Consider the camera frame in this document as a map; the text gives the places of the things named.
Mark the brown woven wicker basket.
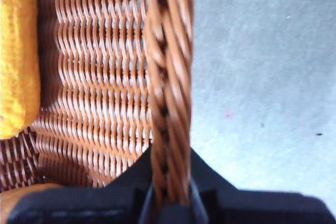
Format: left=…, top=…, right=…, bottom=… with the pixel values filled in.
left=0, top=0, right=195, bottom=206

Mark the yellow corn cob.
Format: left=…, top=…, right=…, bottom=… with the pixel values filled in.
left=0, top=0, right=42, bottom=141

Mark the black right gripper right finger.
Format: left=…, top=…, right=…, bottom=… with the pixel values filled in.
left=190, top=147, right=336, bottom=224

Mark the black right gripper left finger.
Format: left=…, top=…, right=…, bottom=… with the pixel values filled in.
left=7, top=147, right=155, bottom=224

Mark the brown potato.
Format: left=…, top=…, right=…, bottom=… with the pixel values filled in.
left=0, top=184, right=64, bottom=224

